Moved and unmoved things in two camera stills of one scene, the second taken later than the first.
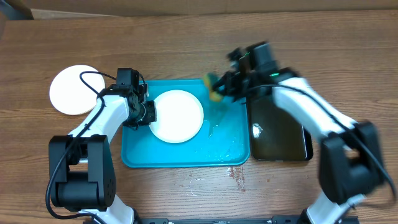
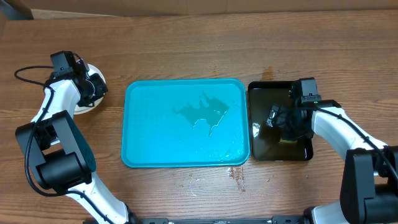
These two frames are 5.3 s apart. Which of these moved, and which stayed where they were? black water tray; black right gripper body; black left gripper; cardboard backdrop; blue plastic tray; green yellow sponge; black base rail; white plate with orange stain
Moved: black left gripper; green yellow sponge; white plate with orange stain; black right gripper body
Stayed: black water tray; cardboard backdrop; blue plastic tray; black base rail
